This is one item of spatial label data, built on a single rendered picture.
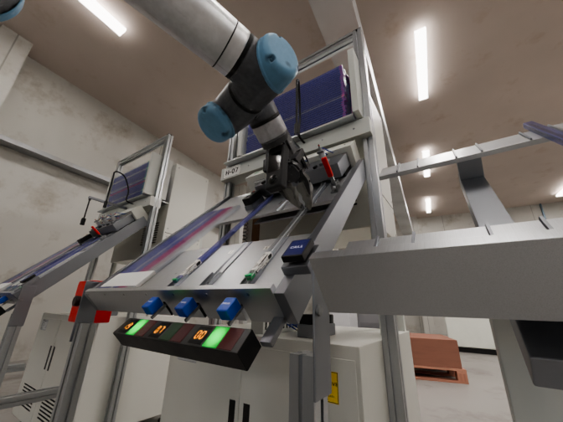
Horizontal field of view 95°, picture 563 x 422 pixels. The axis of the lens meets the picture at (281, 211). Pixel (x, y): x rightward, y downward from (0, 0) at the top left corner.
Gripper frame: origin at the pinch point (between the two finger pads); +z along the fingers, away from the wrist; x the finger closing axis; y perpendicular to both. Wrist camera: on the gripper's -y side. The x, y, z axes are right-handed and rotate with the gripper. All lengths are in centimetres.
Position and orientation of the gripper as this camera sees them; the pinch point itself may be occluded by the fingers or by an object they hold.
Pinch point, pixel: (304, 208)
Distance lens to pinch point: 70.5
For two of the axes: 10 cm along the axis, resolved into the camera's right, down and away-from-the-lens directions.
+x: -8.3, 1.7, 5.3
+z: 4.4, 7.9, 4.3
